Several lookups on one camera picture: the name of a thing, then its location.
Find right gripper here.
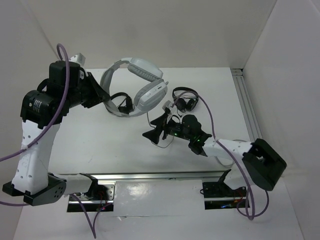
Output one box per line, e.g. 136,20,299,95
142,112,193,144

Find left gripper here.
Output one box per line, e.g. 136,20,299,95
64,71,111,109

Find grey headphone cable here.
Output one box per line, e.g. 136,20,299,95
146,109,235,168

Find white grey headphones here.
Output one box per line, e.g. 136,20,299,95
100,57,168,118

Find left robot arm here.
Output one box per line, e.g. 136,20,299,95
2,60,109,206

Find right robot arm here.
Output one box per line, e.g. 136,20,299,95
142,113,287,191

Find black headphones left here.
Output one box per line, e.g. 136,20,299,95
110,92,134,114

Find black headphones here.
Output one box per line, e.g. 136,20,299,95
110,92,134,114
171,86,199,117

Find black headphones right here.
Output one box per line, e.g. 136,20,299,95
171,86,199,117

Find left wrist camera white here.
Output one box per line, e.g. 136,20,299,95
69,53,86,68

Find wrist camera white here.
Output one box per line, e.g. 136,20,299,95
69,53,86,68
162,100,175,118

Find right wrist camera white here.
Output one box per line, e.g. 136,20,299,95
162,100,175,118

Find aluminium rail front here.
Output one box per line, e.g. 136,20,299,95
54,168,233,182

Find aluminium rail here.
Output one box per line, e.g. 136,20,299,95
54,168,233,182
230,68,262,142

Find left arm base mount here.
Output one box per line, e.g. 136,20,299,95
67,182,116,213

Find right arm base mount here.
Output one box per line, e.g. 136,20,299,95
199,182,247,210

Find aluminium rail right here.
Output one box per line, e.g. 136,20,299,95
230,68,262,142

